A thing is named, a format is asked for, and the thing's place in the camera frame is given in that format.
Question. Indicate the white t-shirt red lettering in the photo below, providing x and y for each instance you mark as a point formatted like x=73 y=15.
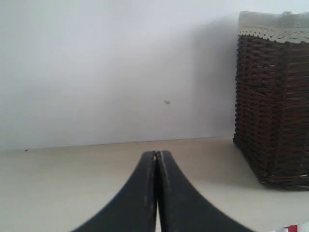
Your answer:
x=302 y=227

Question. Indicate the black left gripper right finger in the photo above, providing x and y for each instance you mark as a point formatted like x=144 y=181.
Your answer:
x=181 y=206

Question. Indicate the dark brown wicker basket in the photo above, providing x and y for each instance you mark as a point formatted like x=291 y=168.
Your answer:
x=272 y=110

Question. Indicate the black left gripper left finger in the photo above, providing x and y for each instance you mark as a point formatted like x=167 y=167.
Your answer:
x=133 y=208

